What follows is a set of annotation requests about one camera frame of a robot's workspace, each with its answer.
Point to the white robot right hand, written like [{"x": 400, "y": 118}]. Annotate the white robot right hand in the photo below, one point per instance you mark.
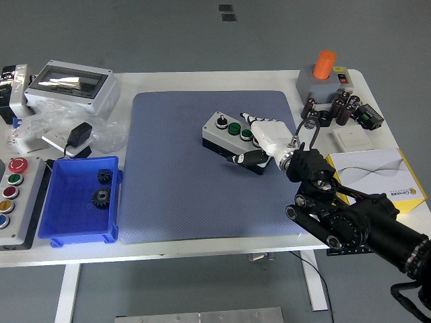
[{"x": 269, "y": 136}]

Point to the grey three-button control box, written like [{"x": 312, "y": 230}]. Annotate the grey three-button control box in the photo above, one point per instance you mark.
[{"x": 219, "y": 133}]

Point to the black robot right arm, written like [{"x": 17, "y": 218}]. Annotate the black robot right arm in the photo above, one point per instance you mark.
[{"x": 353, "y": 222}]

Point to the grey multi-colour button station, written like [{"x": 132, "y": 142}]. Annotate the grey multi-colour button station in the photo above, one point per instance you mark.
[{"x": 25, "y": 202}]

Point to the dark brown capacitor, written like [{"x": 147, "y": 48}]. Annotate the dark brown capacitor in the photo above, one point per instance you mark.
[
  {"x": 345, "y": 115},
  {"x": 343, "y": 96},
  {"x": 354, "y": 102},
  {"x": 336, "y": 107},
  {"x": 308, "y": 107},
  {"x": 308, "y": 124}
]

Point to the orange ribbed cylinder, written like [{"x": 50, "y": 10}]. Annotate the orange ribbed cylinder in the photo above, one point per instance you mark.
[{"x": 324, "y": 64}]

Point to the black module with green terminal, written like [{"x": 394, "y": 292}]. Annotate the black module with green terminal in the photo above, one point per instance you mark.
[{"x": 368, "y": 117}]

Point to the grey-blue textured mat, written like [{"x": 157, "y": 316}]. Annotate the grey-blue textured mat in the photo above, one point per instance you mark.
[{"x": 168, "y": 202}]

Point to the dark square floor plate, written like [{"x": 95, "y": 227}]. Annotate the dark square floor plate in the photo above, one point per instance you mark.
[
  {"x": 228, "y": 17},
  {"x": 225, "y": 8}
]

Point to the black perforated strip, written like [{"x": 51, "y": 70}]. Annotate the black perforated strip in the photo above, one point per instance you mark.
[{"x": 350, "y": 251}]

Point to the white table leg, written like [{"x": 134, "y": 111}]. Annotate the white table leg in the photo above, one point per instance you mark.
[
  {"x": 67, "y": 292},
  {"x": 314, "y": 286}
]

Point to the clear plastic bag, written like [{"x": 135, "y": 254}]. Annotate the clear plastic bag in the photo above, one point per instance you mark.
[{"x": 107, "y": 134}]

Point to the small black bevel gear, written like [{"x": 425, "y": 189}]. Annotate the small black bevel gear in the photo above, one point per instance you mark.
[{"x": 104, "y": 176}]

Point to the large black bevel gear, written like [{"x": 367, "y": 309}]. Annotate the large black bevel gear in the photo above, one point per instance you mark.
[{"x": 101, "y": 198}]

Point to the black power adapter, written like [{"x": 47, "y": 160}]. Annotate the black power adapter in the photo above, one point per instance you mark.
[{"x": 80, "y": 134}]

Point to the grey metal plate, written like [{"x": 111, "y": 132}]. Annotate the grey metal plate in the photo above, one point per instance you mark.
[{"x": 202, "y": 316}]

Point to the blue plastic bin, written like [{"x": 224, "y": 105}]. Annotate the blue plastic bin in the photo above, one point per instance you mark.
[{"x": 67, "y": 215}]

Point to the white and black device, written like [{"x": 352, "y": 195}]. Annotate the white and black device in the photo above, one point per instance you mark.
[{"x": 17, "y": 87}]

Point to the grey switch box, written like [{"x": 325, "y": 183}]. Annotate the grey switch box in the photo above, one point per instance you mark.
[{"x": 313, "y": 85}]

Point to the white wall switch plate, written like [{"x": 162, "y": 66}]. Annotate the white wall switch plate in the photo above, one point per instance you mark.
[{"x": 352, "y": 138}]

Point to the metal table bracket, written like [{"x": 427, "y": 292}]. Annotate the metal table bracket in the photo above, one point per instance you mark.
[{"x": 261, "y": 257}]

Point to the white enclosure with clear lid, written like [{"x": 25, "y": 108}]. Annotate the white enclosure with clear lid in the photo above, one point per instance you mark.
[{"x": 84, "y": 96}]

